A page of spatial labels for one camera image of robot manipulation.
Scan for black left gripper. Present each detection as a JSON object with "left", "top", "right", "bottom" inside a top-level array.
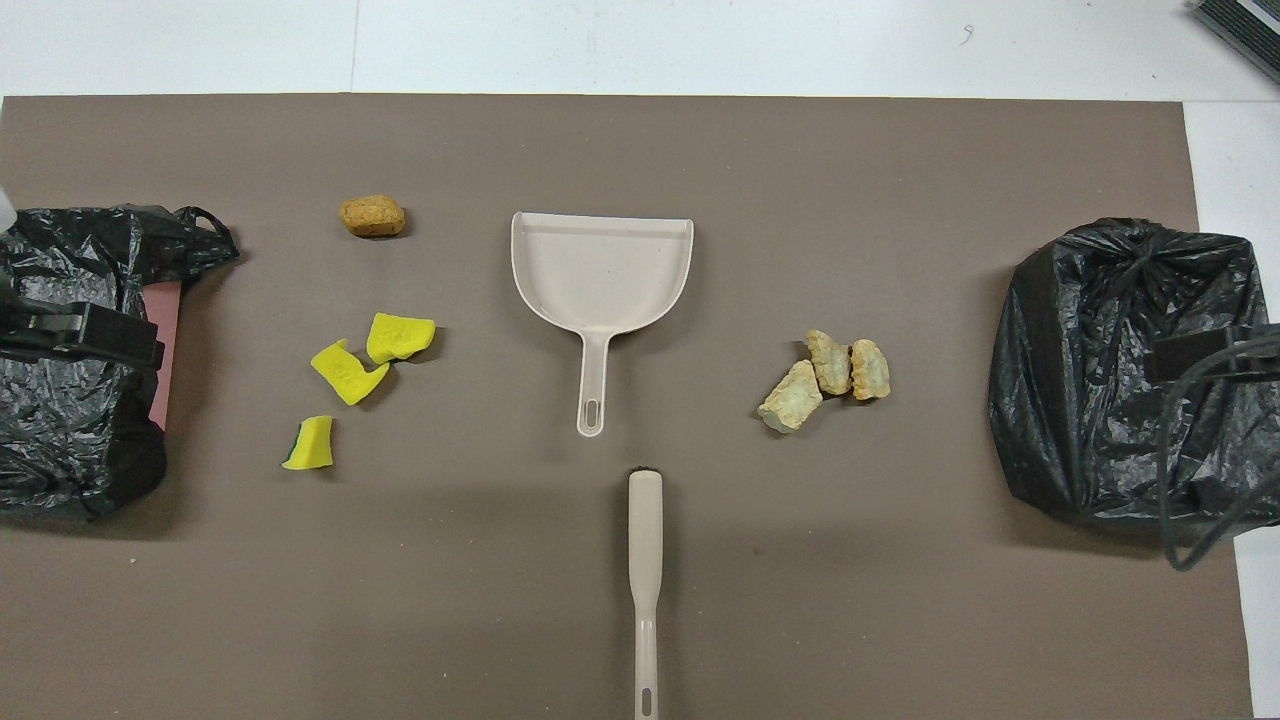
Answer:
[{"left": 0, "top": 300, "right": 164, "bottom": 369}]

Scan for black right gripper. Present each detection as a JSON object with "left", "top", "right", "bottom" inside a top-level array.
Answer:
[{"left": 1145, "top": 322, "right": 1280, "bottom": 384}]

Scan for yellow sponge piece green backing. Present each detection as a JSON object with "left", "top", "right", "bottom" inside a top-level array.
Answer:
[{"left": 281, "top": 415, "right": 336, "bottom": 471}]

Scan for orange-brown sponge chunk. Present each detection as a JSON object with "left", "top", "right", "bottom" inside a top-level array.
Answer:
[{"left": 338, "top": 194, "right": 408, "bottom": 239}]

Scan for pale stone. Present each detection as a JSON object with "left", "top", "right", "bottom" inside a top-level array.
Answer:
[
  {"left": 757, "top": 360, "right": 824, "bottom": 433},
  {"left": 805, "top": 330, "right": 853, "bottom": 396},
  {"left": 850, "top": 339, "right": 891, "bottom": 401}
]

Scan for beige plastic dustpan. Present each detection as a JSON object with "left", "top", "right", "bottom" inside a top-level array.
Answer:
[{"left": 510, "top": 211, "right": 695, "bottom": 438}]

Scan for beige hand brush black bristles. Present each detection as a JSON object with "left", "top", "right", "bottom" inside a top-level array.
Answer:
[{"left": 627, "top": 466, "right": 665, "bottom": 720}]

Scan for black trash bag pink box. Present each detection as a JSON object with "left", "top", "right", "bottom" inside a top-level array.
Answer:
[{"left": 0, "top": 205, "right": 241, "bottom": 521}]

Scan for black trash bag bin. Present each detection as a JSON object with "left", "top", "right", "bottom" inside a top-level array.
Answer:
[{"left": 988, "top": 218, "right": 1280, "bottom": 546}]

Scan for pink box under bag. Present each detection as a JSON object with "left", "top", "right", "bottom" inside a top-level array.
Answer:
[{"left": 147, "top": 280, "right": 183, "bottom": 431}]

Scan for dark ribbed grille object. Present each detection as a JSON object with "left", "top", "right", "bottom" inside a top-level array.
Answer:
[{"left": 1190, "top": 0, "right": 1280, "bottom": 83}]

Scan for large brown table mat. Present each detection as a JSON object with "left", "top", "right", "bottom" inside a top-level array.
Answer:
[{"left": 0, "top": 95, "right": 1256, "bottom": 720}]

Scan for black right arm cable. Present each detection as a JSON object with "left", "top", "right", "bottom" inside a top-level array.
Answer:
[{"left": 1157, "top": 335, "right": 1280, "bottom": 573}]

